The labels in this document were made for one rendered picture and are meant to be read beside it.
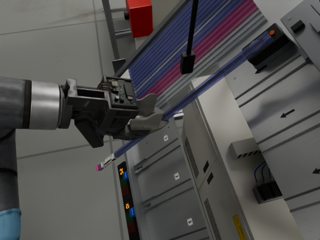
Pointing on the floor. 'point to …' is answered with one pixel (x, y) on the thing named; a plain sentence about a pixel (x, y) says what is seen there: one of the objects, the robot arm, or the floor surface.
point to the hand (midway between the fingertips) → (159, 120)
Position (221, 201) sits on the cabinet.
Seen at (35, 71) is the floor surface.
